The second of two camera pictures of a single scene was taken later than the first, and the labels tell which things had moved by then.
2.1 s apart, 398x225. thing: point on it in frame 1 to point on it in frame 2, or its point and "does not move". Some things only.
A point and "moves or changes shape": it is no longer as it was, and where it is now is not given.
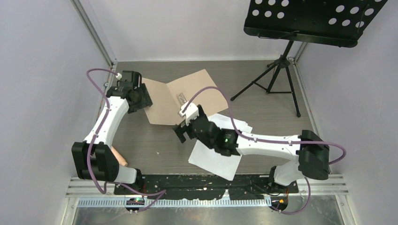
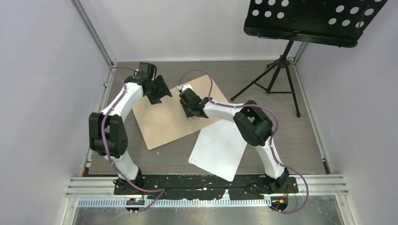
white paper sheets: (211, 160) does not move
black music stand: (337, 23) does not move
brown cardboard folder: (169, 99) moves or changes shape
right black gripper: (181, 130) to (187, 114)
